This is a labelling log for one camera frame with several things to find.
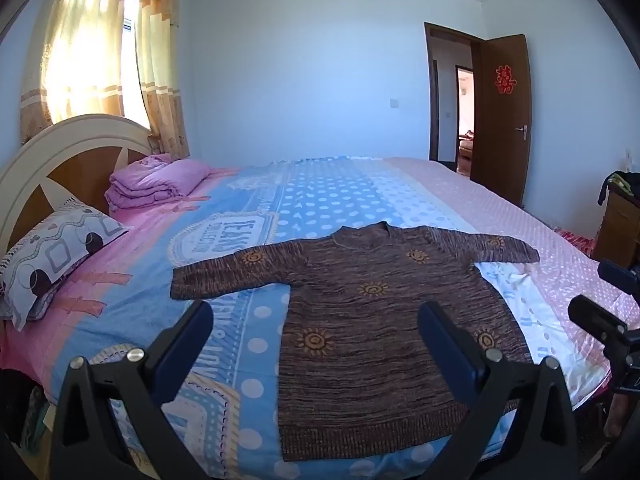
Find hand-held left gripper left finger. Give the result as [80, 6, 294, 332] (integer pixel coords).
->
[48, 300, 216, 480]

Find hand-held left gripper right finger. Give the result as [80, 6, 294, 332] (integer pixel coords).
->
[417, 301, 581, 480]

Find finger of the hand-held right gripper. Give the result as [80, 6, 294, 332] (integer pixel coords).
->
[597, 259, 640, 307]
[567, 294, 630, 357]

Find brown knitted sweater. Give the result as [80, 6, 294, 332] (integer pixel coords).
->
[170, 221, 541, 462]

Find wooden cabinet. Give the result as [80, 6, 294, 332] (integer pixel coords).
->
[592, 182, 640, 263]

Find red cloth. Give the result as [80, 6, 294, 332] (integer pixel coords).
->
[557, 227, 598, 258]

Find dark cloth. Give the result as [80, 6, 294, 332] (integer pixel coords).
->
[597, 171, 640, 206]

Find folded pink quilt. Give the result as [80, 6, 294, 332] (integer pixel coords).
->
[105, 154, 212, 212]

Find patterned grey pillow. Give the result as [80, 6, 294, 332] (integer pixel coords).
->
[0, 197, 132, 332]

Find brown wooden door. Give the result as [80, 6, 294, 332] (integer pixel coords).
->
[470, 34, 530, 209]

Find blue and pink bed sheet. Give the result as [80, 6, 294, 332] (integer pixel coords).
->
[0, 155, 616, 480]

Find red paper door decoration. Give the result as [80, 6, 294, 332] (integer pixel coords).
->
[495, 64, 517, 95]

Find cream and wood headboard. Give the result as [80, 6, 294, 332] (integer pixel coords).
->
[0, 114, 153, 256]

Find yellow patterned curtain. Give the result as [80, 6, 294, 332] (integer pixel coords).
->
[132, 0, 191, 158]
[20, 0, 126, 146]

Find window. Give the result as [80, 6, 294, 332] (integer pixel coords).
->
[120, 0, 151, 128]

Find brown door frame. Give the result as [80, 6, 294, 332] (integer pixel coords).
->
[423, 21, 488, 163]

